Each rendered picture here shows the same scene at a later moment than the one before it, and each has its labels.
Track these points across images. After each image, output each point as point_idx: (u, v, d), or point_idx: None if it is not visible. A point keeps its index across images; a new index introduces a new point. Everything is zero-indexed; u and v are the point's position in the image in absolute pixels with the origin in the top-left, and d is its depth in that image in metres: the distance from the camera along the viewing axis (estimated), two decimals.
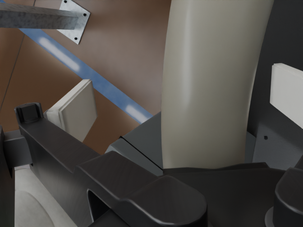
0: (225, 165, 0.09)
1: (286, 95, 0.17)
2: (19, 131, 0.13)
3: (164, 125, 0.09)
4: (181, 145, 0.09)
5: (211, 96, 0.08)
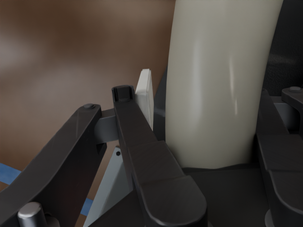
0: None
1: None
2: (112, 110, 0.15)
3: (169, 125, 0.09)
4: (187, 145, 0.08)
5: (221, 92, 0.07)
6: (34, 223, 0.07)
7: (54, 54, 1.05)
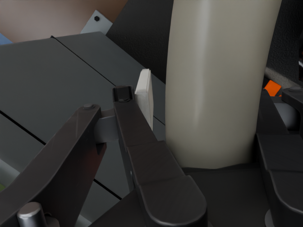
0: (235, 155, 0.08)
1: None
2: (111, 110, 0.15)
3: (169, 113, 0.09)
4: (187, 133, 0.08)
5: (221, 78, 0.07)
6: (34, 223, 0.07)
7: None
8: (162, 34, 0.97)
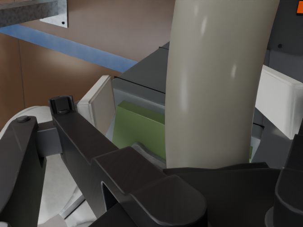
0: None
1: (261, 93, 0.18)
2: (51, 122, 0.14)
3: None
4: None
5: None
6: None
7: None
8: None
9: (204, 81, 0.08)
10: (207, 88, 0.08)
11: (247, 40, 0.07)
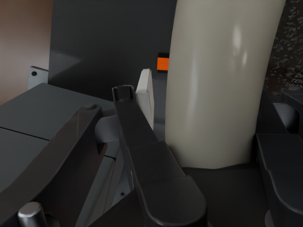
0: None
1: None
2: (112, 110, 0.15)
3: None
4: None
5: None
6: (34, 223, 0.07)
7: None
8: (91, 62, 1.04)
9: (205, 87, 0.07)
10: (209, 94, 0.07)
11: (251, 45, 0.07)
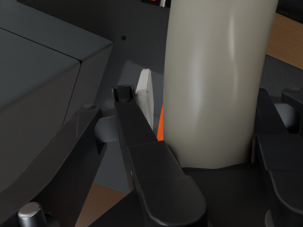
0: None
1: None
2: (112, 110, 0.15)
3: None
4: None
5: None
6: (34, 223, 0.07)
7: None
8: None
9: (206, 64, 0.07)
10: (210, 71, 0.07)
11: (252, 19, 0.07)
